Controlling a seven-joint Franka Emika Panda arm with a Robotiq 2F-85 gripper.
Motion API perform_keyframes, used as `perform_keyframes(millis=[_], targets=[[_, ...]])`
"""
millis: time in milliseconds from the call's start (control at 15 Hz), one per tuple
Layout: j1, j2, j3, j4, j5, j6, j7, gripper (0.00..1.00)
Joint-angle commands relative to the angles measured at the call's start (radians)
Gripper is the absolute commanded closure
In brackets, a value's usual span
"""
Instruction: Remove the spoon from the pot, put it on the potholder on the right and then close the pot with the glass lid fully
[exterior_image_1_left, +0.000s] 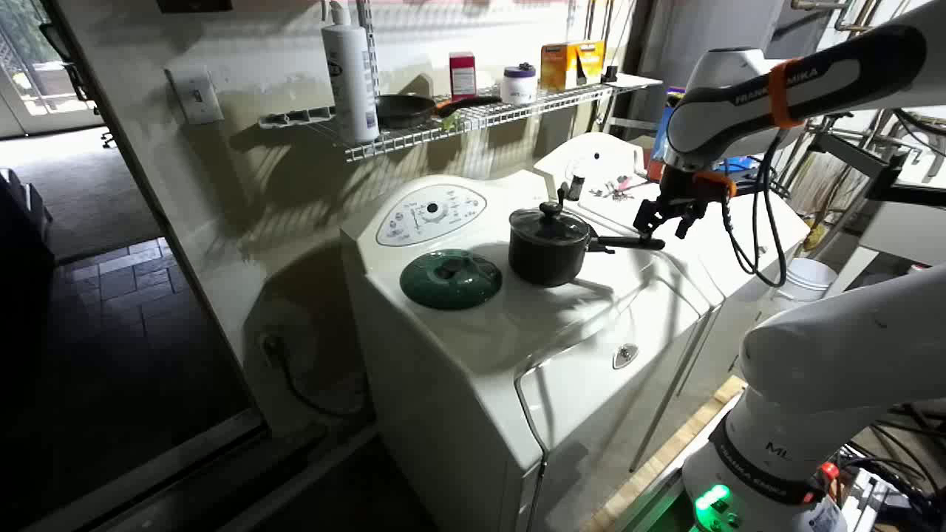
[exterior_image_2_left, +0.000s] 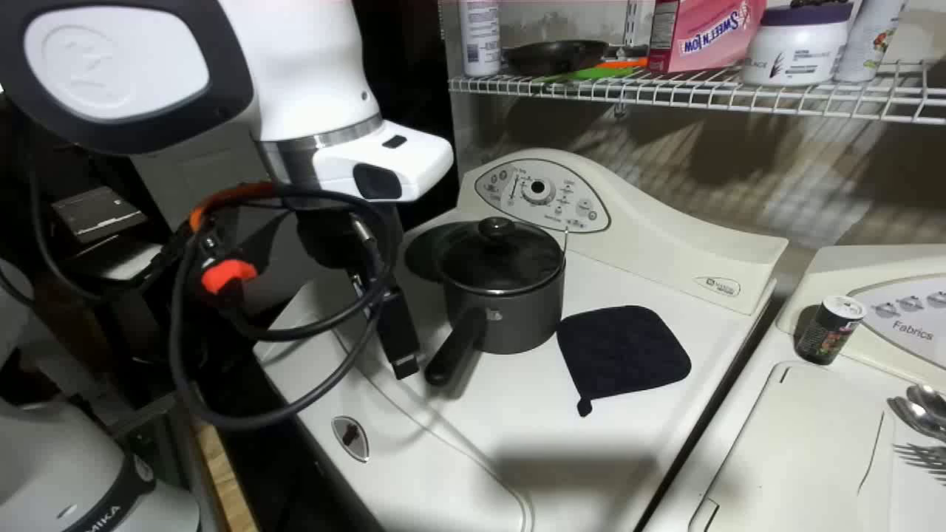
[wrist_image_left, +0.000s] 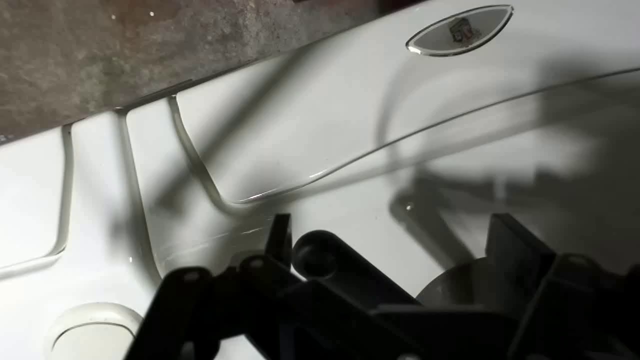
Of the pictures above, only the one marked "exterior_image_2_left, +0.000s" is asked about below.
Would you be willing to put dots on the pink cardboard box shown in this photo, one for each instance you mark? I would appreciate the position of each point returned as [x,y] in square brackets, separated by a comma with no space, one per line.
[703,35]

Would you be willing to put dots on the white robot base link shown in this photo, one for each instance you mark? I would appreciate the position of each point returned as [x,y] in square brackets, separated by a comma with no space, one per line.
[59,463]

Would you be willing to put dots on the green plastic utensil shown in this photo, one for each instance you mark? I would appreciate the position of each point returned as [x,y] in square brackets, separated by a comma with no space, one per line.
[607,72]

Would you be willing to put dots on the black wrist camera orange mounts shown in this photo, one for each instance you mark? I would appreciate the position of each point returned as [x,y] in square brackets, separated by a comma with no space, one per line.
[229,275]

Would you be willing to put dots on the small dark jar white lid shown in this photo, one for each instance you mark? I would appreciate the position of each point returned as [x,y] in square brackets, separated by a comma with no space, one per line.
[827,329]

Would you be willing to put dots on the glass lid black knob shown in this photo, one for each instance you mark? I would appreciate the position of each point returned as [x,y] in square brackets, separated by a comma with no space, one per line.
[496,259]

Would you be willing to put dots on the round green trivet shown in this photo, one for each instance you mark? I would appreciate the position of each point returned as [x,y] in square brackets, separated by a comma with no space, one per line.
[421,255]

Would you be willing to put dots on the dark blue square potholder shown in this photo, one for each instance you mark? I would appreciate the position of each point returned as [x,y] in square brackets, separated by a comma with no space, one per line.
[620,354]

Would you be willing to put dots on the black stool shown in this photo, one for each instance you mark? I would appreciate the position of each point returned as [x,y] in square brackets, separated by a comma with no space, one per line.
[118,267]

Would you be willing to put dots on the black flat box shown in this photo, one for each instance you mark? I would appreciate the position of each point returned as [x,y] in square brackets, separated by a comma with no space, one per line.
[97,215]

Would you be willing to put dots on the white bottle with label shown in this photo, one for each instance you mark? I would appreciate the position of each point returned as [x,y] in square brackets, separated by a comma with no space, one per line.
[479,35]

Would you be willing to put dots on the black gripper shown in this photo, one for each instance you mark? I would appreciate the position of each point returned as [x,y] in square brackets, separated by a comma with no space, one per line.
[341,240]

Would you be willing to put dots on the wooden board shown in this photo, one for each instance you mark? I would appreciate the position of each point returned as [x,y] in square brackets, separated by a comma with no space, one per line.
[226,484]

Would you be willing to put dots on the white dryer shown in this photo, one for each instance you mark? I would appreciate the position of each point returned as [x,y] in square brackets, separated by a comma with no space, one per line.
[788,454]

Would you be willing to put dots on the white washing machine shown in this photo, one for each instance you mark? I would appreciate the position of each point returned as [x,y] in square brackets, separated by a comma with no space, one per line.
[551,445]

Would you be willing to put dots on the white tub purple lid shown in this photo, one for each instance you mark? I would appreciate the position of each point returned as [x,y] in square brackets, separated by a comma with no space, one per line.
[792,48]

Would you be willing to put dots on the silver spoon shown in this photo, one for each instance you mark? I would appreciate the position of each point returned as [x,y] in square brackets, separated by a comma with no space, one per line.
[916,417]

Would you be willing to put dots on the silver fork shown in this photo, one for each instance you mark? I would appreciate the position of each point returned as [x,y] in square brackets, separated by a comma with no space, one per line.
[926,460]

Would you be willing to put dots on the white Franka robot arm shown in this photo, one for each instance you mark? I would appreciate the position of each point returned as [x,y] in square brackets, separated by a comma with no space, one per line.
[295,60]

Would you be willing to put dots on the tall white can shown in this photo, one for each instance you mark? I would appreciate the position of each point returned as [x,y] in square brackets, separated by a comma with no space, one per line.
[870,41]

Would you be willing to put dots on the black frying pan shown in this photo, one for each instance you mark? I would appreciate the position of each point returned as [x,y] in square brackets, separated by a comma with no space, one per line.
[554,57]

